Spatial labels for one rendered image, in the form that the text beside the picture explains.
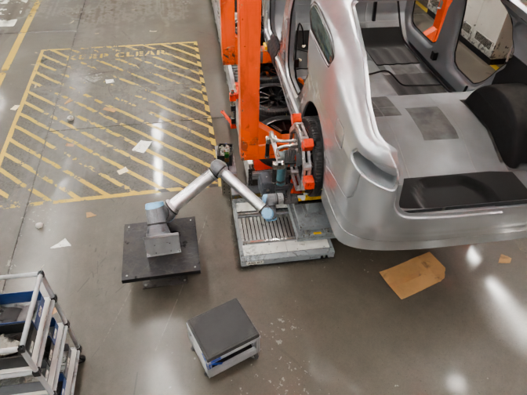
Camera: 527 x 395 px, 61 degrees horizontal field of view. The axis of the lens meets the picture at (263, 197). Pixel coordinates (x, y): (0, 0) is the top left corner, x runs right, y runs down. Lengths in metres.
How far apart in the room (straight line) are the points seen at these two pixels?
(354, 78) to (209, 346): 1.97
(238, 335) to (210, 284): 0.79
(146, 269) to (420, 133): 2.44
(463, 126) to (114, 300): 3.20
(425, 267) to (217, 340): 1.99
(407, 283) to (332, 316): 0.75
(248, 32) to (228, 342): 2.23
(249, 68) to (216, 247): 1.59
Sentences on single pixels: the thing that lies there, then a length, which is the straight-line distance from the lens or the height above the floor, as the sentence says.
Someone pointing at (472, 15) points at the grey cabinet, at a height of 0.48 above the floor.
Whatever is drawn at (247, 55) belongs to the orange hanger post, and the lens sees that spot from 3.64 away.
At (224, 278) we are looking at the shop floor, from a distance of 3.88.
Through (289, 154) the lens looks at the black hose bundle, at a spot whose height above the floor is 1.03.
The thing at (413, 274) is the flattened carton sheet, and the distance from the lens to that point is 4.14.
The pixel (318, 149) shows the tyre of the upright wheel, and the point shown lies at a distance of 3.41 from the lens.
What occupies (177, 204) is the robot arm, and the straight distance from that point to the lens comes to 3.76.
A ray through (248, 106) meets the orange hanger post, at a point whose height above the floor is 1.10.
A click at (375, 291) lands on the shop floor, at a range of 3.94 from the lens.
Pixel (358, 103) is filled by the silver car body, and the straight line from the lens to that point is 2.81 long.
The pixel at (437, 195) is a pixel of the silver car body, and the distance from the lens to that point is 3.60.
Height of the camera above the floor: 3.09
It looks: 43 degrees down
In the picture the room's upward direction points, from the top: 2 degrees clockwise
